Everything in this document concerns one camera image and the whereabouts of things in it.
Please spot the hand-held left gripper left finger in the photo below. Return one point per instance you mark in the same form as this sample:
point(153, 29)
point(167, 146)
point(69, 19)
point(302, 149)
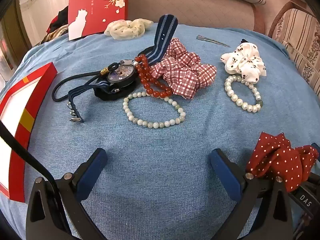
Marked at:
point(92, 170)

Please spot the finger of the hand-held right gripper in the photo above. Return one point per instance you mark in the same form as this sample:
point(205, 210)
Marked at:
point(315, 147)

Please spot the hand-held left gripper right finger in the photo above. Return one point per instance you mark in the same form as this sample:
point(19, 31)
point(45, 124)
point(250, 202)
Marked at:
point(225, 172)

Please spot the red polka dot scrunchie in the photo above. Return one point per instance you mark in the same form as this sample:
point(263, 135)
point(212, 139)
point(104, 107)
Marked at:
point(275, 155)

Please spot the red box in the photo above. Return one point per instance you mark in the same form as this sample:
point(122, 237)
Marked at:
point(47, 77)

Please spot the red plaid scrunchie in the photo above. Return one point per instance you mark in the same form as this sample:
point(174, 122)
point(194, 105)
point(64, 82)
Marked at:
point(185, 72)

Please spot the blue cloth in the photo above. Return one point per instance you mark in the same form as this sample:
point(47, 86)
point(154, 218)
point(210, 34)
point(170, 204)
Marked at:
point(160, 155)

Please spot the white black-dotted scrunchie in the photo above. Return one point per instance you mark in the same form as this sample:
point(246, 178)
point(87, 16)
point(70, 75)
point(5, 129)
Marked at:
point(245, 62)

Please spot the small black hair clip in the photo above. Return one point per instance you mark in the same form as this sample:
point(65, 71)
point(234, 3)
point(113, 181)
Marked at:
point(243, 40)

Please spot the metal hair clip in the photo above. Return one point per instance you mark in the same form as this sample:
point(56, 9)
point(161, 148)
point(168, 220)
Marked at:
point(207, 39)

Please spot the cream scrunchie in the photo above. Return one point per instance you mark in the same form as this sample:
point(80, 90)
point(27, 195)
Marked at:
point(125, 30)

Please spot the dark clothes pile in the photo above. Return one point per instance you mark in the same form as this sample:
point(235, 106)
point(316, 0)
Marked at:
point(58, 22)

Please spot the red box lid white flowers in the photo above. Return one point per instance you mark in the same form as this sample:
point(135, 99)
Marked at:
point(95, 5)

